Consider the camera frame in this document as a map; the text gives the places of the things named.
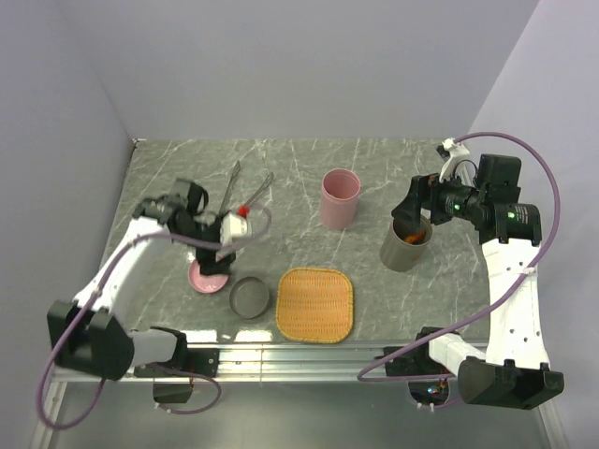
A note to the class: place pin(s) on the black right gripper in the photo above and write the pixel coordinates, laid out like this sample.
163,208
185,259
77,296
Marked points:
426,189

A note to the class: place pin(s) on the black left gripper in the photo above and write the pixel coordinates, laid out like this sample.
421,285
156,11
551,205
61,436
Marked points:
210,265

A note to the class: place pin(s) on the pink container lid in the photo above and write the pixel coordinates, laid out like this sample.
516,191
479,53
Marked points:
205,284

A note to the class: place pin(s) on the roasted chicken wing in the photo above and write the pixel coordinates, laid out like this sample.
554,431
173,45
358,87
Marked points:
415,238

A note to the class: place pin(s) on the grey cylindrical container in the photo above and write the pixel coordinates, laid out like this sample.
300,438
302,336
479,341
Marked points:
398,256

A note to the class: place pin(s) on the metal food tongs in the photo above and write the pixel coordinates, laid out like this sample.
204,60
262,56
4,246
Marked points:
240,188

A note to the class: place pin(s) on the grey container lid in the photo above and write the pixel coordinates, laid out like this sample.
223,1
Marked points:
249,297

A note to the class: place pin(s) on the pink cylindrical container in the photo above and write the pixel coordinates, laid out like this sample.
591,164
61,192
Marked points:
340,190

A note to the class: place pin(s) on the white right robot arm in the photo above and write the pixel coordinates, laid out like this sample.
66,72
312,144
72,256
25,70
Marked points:
514,371

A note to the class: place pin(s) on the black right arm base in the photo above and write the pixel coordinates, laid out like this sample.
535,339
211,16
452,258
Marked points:
433,393

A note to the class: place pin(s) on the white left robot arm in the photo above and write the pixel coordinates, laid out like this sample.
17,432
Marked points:
87,333

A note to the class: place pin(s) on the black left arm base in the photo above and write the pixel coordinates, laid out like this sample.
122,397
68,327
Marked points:
174,383

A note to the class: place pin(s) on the woven bamboo tray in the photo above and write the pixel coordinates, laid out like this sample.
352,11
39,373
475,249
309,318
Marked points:
315,305

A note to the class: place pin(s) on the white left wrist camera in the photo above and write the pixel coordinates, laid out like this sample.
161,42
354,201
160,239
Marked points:
235,225

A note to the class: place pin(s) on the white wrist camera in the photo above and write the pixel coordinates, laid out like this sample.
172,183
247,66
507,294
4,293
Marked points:
453,154
235,225

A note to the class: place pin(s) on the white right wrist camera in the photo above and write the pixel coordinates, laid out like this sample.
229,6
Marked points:
453,154

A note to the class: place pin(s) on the aluminium table edge rail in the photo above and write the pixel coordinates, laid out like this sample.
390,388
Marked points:
293,362

